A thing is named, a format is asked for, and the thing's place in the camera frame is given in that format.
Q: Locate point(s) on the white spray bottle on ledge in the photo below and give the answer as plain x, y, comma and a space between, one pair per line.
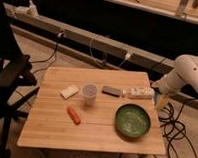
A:
31, 9

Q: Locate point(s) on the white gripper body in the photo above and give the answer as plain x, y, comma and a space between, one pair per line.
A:
163, 86

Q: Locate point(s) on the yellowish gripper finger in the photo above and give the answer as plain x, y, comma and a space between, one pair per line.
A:
161, 101

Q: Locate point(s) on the dark grey rectangular block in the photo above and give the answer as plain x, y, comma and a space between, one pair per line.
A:
111, 91

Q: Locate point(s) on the black office chair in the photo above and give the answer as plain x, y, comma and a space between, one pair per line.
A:
15, 70

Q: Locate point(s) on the green ceramic bowl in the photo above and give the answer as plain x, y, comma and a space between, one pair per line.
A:
132, 121

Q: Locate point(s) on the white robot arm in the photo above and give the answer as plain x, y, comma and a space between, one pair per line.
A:
184, 72

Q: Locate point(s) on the translucent plastic cup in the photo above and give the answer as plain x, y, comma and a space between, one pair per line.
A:
89, 92

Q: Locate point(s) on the white sponge block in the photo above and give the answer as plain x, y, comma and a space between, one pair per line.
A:
69, 91

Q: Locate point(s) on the orange carrot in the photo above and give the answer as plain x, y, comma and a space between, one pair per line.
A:
73, 115

